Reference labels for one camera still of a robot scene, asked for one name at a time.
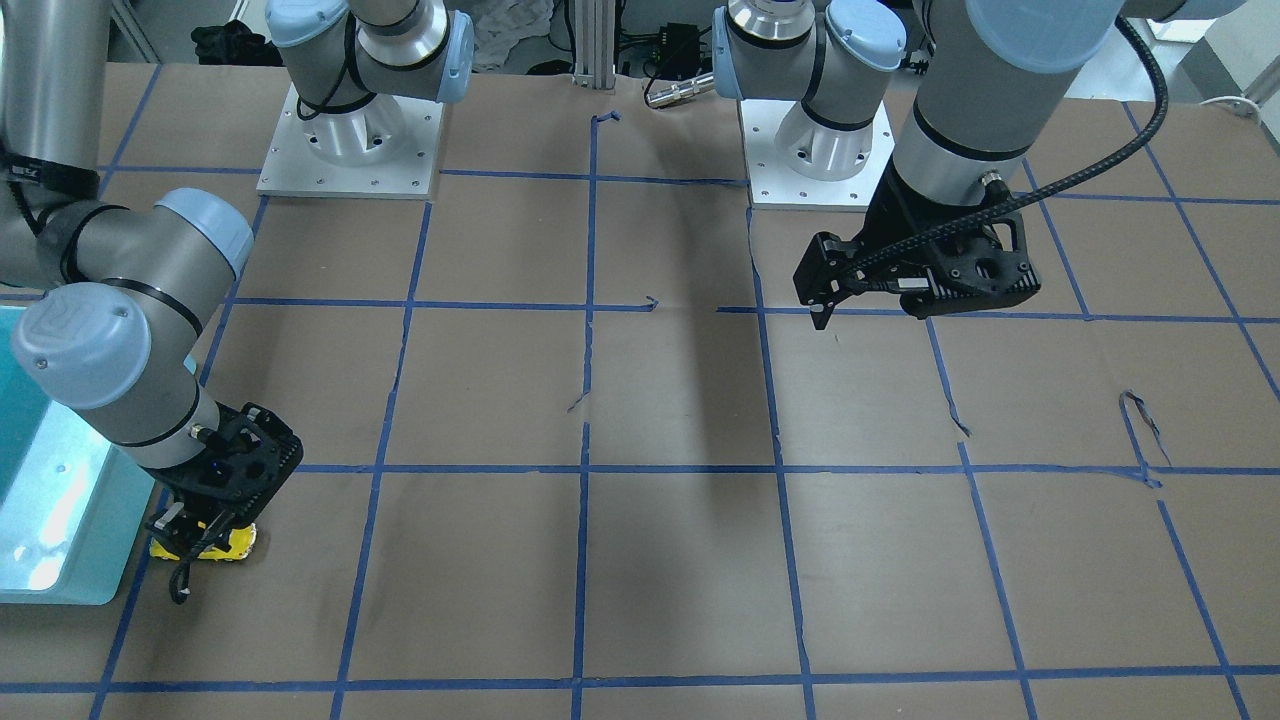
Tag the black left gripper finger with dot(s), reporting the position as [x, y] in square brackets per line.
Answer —
[824, 277]

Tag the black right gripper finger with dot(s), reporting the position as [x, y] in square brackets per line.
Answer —
[173, 534]

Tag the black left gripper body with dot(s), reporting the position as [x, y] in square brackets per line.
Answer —
[903, 217]

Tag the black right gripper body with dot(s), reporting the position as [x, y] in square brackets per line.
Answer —
[186, 499]

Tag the yellow toy beetle car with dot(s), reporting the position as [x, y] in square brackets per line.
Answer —
[238, 547]

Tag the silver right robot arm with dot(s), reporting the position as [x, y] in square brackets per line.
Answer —
[183, 255]

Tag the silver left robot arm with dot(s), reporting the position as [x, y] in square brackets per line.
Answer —
[943, 230]

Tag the light blue plastic bin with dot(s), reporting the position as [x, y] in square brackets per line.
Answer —
[60, 470]

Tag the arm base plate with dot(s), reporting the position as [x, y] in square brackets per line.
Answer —
[796, 164]
[387, 150]

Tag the aluminium frame post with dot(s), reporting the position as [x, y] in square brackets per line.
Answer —
[594, 25]

